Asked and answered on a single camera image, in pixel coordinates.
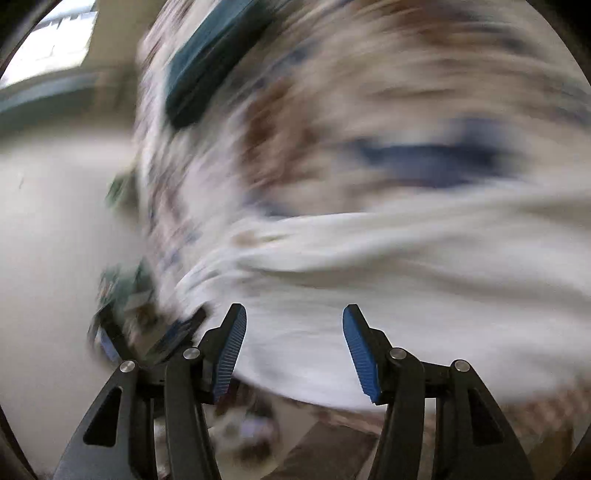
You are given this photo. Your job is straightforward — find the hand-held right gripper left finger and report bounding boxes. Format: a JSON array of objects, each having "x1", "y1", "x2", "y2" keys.
[{"x1": 53, "y1": 303, "x2": 248, "y2": 480}]

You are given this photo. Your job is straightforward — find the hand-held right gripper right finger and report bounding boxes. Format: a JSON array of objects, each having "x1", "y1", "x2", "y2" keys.
[{"x1": 342, "y1": 303, "x2": 537, "y2": 480}]

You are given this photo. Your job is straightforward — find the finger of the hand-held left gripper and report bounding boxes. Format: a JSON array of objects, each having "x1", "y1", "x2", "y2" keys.
[
  {"x1": 88, "y1": 307, "x2": 137, "y2": 366},
  {"x1": 148, "y1": 307, "x2": 208, "y2": 366}
]

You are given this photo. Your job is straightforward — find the white pants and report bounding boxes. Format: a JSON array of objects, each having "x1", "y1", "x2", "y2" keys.
[{"x1": 174, "y1": 185, "x2": 591, "y2": 412}]

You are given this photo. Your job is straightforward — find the floral printed blanket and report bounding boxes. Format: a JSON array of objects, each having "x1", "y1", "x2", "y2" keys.
[{"x1": 131, "y1": 0, "x2": 591, "y2": 462}]

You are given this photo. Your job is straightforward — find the dark teal quilt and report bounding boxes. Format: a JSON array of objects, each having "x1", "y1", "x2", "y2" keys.
[{"x1": 164, "y1": 0, "x2": 280, "y2": 131}]

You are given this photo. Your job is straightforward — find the window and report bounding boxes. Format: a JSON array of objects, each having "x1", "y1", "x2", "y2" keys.
[{"x1": 4, "y1": 0, "x2": 100, "y2": 88}]

